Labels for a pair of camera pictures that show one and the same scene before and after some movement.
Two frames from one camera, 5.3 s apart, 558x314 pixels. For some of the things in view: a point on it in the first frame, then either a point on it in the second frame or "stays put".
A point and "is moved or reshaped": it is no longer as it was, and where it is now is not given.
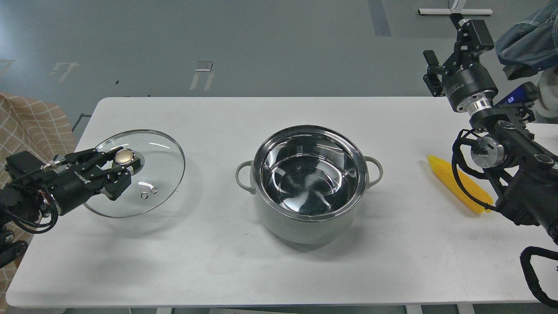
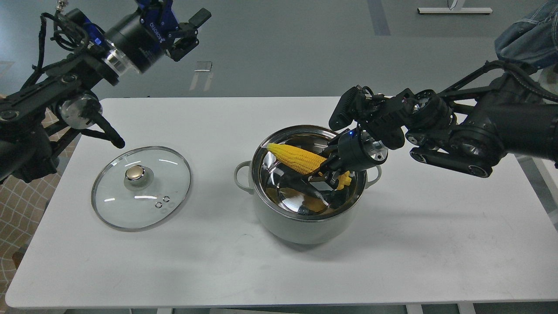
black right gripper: x=467 y=76 → x=354 y=149
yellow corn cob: x=444 y=169 → x=301 y=161
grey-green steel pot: x=310 y=182 stays put
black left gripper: x=72 y=187 → x=136 y=43
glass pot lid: x=162 y=167 is moved or reshaped
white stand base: x=454 y=11 stays put
